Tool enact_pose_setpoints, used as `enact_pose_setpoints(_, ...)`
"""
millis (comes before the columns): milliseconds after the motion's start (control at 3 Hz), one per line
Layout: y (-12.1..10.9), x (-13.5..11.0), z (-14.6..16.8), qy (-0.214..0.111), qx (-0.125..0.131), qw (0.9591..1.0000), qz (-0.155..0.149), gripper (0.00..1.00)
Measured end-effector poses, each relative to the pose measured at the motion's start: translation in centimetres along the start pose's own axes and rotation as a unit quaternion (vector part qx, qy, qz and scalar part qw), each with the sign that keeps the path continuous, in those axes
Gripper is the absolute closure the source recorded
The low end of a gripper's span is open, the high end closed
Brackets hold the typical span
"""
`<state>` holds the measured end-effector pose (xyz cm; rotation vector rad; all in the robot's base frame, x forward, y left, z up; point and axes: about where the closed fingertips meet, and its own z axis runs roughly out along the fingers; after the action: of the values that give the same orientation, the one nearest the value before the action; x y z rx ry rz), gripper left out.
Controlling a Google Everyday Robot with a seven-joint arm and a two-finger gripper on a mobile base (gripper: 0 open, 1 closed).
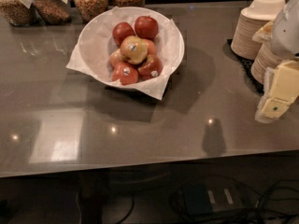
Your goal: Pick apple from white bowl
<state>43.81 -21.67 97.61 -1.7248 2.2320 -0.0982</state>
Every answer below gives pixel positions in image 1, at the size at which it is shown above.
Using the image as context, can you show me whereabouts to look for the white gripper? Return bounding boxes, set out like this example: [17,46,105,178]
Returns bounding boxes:
[252,21,299,123]

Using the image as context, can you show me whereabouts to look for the yellow-green apple with sticker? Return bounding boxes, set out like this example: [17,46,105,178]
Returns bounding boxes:
[120,35,148,65]

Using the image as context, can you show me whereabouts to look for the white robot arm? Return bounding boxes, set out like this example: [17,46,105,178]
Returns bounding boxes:
[252,0,299,123]

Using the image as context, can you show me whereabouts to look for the red apple front right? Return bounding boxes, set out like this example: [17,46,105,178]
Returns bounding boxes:
[137,54,164,80]

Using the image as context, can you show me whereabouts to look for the orange apple right middle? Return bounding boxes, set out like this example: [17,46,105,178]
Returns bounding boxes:
[144,39,157,55]

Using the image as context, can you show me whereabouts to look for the dark red apple back right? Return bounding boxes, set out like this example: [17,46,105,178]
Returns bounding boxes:
[135,16,159,40]

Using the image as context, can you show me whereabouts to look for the dark red apple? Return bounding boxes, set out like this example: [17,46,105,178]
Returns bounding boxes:
[112,22,135,46]
[135,16,159,40]

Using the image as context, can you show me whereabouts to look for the red apple front left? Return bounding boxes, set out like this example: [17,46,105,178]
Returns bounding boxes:
[111,62,138,85]

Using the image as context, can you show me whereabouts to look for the dark red apple back left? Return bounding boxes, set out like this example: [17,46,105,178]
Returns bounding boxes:
[112,22,135,46]

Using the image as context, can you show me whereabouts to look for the pale apple left side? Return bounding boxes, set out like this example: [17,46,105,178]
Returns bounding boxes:
[109,49,123,67]

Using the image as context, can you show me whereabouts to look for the white bowl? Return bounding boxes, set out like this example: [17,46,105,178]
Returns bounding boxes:
[77,6,186,91]

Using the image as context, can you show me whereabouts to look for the front stack of paper bowls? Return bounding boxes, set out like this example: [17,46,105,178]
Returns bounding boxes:
[250,43,282,84]

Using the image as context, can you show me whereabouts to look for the black tray mat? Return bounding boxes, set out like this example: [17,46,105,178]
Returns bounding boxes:
[231,49,263,95]

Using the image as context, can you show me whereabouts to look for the tall stack of paper bowls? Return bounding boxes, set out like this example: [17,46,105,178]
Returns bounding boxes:
[231,0,285,60]

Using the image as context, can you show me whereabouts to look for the black power adapter box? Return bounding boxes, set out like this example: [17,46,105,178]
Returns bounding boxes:
[182,183,245,216]

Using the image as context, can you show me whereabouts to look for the white paper liner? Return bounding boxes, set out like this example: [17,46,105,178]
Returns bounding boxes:
[65,6,185,101]

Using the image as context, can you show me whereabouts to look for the glass jar of light cereal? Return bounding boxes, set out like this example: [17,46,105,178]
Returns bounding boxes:
[73,0,108,22]

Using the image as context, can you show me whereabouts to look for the glass jar of dark granola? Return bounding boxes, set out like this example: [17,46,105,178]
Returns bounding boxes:
[32,0,71,25]

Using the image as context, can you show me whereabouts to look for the glass jar of cereal far left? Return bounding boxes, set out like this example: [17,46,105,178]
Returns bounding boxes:
[0,0,36,26]

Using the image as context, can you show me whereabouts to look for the black cables under table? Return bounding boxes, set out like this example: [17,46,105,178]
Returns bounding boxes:
[115,175,299,224]

